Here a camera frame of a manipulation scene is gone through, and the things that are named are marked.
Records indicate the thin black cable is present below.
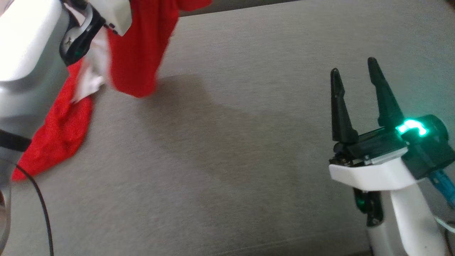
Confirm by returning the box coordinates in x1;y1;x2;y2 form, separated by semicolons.
12;163;54;256

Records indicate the red white basketball jersey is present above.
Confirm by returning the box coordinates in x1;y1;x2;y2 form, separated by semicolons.
12;0;214;182

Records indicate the wide grey sofa ottoman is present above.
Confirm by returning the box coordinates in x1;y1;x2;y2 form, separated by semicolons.
0;0;455;256

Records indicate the blue cable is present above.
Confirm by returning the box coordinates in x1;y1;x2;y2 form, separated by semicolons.
428;170;455;209

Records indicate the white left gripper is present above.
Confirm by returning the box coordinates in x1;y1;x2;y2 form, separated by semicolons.
89;0;133;37

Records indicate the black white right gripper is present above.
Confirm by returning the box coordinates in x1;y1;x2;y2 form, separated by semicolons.
329;57;455;191

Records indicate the pale flat cable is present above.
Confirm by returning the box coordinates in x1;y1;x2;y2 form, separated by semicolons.
434;215;455;234

